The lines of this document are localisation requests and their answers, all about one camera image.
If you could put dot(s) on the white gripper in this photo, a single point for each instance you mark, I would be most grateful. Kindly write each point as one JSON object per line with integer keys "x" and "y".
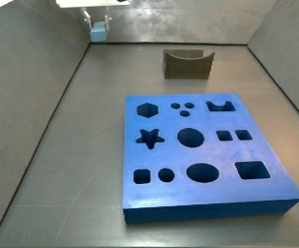
{"x": 92, "y": 3}

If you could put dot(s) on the light blue rectangular block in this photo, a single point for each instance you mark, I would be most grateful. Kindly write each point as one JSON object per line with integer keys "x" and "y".
{"x": 98, "y": 32}

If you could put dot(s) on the black curved fixture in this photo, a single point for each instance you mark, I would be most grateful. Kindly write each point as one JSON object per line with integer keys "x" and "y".
{"x": 187, "y": 63}

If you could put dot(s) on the blue foam shape board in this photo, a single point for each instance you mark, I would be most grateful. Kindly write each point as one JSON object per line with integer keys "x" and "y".
{"x": 198, "y": 161}

